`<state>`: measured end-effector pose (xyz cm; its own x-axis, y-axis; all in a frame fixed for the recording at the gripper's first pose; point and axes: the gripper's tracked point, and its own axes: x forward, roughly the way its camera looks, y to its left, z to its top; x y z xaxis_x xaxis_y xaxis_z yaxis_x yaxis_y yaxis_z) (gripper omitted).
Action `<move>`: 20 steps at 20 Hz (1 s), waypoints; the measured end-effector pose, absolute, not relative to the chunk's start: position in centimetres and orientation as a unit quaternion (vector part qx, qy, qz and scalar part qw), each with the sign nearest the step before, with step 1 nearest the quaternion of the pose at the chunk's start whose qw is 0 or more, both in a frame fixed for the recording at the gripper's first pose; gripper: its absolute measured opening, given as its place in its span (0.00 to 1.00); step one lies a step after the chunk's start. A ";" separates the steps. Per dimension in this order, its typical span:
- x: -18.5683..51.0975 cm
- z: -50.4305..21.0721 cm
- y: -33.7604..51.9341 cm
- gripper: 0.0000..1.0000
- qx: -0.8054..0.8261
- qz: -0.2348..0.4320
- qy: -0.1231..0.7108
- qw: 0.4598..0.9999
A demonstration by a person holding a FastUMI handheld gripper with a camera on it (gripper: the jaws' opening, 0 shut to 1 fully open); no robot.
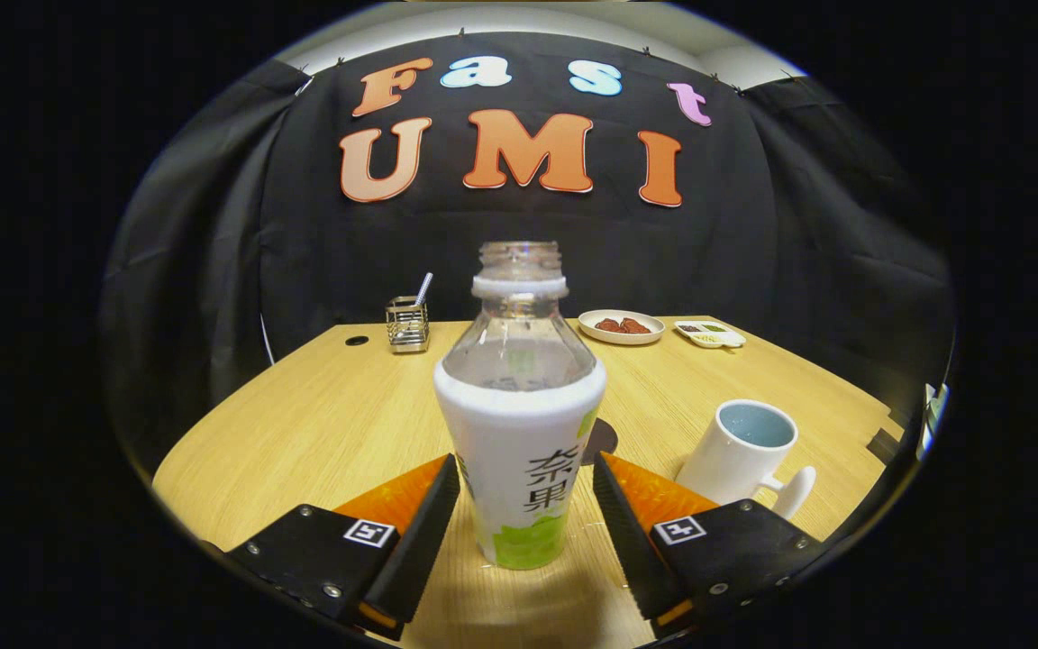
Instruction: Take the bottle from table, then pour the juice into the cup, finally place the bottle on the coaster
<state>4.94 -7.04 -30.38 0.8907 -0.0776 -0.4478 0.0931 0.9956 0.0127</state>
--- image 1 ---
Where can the thin straw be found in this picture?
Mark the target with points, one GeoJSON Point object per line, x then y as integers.
{"type": "Point", "coordinates": [424, 287]}

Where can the wooden table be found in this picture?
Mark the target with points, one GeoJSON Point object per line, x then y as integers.
{"type": "Point", "coordinates": [321, 424]}

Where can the white cup with blue inside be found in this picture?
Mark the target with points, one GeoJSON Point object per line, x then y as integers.
{"type": "Point", "coordinates": [726, 464]}

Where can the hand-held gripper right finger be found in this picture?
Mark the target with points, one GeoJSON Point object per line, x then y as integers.
{"type": "Point", "coordinates": [632, 541]}

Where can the white green juice bottle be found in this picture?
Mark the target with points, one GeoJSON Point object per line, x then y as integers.
{"type": "Point", "coordinates": [510, 433]}

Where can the white divided sauce dish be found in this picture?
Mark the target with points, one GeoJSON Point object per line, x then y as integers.
{"type": "Point", "coordinates": [708, 334]}

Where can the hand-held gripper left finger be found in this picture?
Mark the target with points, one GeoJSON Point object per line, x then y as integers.
{"type": "Point", "coordinates": [420, 541]}

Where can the dark brown round coaster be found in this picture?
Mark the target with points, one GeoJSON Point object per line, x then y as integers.
{"type": "Point", "coordinates": [603, 439]}

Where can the white plate with brown food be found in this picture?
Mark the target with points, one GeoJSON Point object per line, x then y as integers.
{"type": "Point", "coordinates": [621, 328]}

